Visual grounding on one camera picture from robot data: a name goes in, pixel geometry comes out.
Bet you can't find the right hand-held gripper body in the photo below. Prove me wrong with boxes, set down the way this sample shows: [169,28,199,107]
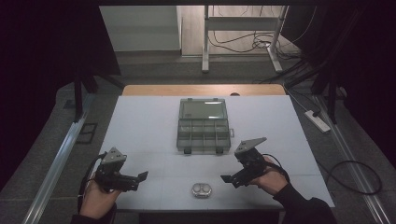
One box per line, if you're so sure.
[231,136,268,189]

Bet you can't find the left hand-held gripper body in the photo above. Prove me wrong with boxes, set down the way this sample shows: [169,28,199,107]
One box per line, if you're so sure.
[93,147,140,193]

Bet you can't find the small metal part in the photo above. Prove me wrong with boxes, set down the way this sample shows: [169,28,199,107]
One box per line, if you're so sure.
[191,182,213,200]

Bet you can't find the grey transparent compartment box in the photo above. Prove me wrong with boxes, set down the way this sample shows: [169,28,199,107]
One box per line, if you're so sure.
[176,97,235,156]

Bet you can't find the person's left hand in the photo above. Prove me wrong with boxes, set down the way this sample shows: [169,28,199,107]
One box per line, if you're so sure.
[78,179,123,220]

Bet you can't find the person's right hand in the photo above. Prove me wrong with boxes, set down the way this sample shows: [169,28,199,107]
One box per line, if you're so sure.
[249,154,290,197]

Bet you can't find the white table cover board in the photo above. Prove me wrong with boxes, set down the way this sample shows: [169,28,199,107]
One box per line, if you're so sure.
[98,94,336,213]

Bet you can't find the white power strip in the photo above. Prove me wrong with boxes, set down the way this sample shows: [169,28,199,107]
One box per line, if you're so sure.
[304,109,332,134]

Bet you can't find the black metal stand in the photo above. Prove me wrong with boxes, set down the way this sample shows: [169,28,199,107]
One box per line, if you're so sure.
[284,58,344,125]
[72,65,126,123]

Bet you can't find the wooden table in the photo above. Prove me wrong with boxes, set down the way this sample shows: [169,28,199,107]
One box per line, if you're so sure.
[121,83,287,97]

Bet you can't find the dark curtain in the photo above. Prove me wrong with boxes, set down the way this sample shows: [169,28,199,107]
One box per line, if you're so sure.
[281,0,396,170]
[0,0,122,191]

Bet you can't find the white cabinet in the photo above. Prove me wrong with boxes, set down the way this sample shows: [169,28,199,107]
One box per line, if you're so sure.
[99,5,182,52]

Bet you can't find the left hand-held gripper cable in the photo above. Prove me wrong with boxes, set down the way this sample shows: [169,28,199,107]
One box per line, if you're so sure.
[77,151,108,214]

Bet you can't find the hand-held gripper cable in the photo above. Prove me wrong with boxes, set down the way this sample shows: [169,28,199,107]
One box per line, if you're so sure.
[262,153,383,197]
[77,151,108,214]

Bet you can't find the black floor frame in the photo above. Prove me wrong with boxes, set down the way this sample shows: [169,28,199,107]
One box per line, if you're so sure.
[76,122,99,145]

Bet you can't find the aluminium floor rail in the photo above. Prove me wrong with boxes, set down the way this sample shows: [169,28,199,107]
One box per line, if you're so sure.
[21,92,96,224]
[312,94,394,224]

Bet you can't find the white power strip cable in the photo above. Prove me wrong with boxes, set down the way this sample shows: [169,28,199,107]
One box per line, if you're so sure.
[282,84,310,114]

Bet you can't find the tangled black floor cables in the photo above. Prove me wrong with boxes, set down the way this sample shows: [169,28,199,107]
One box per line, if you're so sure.
[207,5,317,61]

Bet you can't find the right hand-held gripper cable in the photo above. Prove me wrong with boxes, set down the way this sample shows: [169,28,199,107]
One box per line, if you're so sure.
[262,153,383,197]

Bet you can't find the white metal desk frame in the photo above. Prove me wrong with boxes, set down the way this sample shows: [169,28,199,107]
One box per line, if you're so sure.
[201,5,290,75]

